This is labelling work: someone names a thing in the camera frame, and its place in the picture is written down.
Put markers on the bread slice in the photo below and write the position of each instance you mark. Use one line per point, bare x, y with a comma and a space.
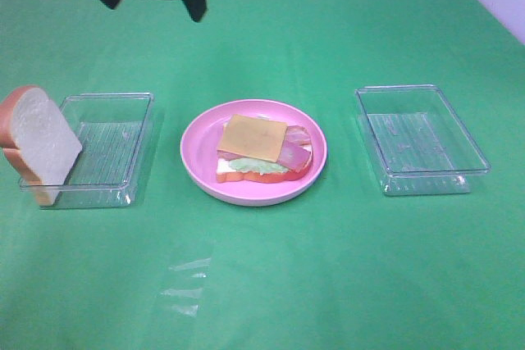
225, 174
37, 141

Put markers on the yellow cheese slice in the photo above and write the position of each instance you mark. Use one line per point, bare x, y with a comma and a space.
257, 138

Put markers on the green lettuce leaf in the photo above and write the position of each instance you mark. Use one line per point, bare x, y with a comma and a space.
247, 164

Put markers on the bacon strip from container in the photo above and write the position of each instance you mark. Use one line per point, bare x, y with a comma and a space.
298, 135

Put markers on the clear left plastic container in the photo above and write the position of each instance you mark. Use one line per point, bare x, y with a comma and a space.
115, 130

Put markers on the clear plastic container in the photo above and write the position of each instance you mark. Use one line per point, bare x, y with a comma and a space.
115, 130
416, 142

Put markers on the pink plate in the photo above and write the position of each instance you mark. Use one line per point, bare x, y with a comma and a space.
198, 152

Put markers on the bread slice on plate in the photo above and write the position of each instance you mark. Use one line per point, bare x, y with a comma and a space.
225, 174

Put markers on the clear tape patch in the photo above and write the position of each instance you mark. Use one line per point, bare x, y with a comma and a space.
181, 287

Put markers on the clear right plastic container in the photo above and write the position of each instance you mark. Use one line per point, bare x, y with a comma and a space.
416, 142

